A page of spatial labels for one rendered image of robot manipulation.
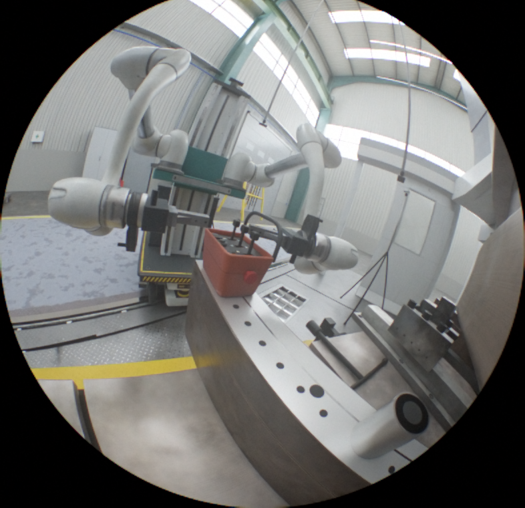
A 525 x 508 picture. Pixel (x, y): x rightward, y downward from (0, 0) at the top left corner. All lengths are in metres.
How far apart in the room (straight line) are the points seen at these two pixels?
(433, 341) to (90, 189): 1.44
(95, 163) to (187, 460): 5.91
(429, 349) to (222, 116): 2.08
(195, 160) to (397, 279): 3.24
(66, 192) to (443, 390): 1.66
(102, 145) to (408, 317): 6.55
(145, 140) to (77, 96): 5.92
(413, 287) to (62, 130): 9.12
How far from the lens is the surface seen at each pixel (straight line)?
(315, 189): 0.71
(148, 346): 1.17
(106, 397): 0.70
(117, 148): 0.57
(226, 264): 0.38
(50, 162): 6.64
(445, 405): 1.36
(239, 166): 1.24
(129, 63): 0.78
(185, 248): 1.51
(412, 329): 1.23
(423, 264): 3.39
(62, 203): 0.41
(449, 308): 1.28
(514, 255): 0.39
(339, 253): 0.56
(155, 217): 0.34
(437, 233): 3.47
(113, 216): 0.38
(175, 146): 1.13
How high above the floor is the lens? 0.94
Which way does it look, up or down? 14 degrees down
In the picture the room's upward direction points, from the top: 18 degrees clockwise
